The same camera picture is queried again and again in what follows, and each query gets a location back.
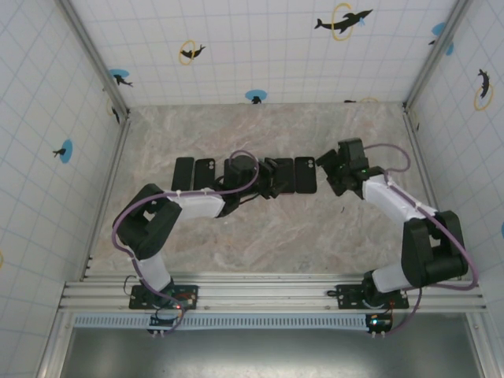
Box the small circuit board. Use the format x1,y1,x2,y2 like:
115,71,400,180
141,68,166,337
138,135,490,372
172,291,198,309

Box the blue circle animal sticker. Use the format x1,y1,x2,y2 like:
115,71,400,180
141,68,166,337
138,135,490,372
428,22,448,46
52,139,74,164
244,89,268,106
109,69,134,88

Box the aluminium side rail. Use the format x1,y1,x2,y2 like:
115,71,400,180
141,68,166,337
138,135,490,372
80,112,133,281
402,102,462,281

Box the grey metal panel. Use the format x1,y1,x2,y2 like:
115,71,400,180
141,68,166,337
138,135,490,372
58,328,485,378

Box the aluminium frame post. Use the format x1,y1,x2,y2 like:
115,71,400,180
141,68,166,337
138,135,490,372
402,0,473,111
54,0,132,119

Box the white slotted cable duct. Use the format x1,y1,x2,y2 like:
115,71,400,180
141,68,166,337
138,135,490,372
72,314,373,330

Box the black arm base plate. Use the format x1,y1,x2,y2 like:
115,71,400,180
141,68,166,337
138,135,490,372
336,283,410,310
128,283,200,310

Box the large dolphin yellow ring sticker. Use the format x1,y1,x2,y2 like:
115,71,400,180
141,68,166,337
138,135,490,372
313,2,374,43

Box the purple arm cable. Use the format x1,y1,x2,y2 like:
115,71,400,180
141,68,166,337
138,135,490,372
112,150,261,335
364,143,480,336

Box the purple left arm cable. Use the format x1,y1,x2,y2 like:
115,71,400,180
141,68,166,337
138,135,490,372
112,150,261,335

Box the aluminium mounting rail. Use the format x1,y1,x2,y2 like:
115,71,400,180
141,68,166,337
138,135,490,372
57,271,489,314

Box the black connector box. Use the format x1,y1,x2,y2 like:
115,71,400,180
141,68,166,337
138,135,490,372
365,313,394,339
147,314,176,335

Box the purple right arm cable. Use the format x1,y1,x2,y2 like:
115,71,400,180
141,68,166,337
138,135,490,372
364,143,480,336

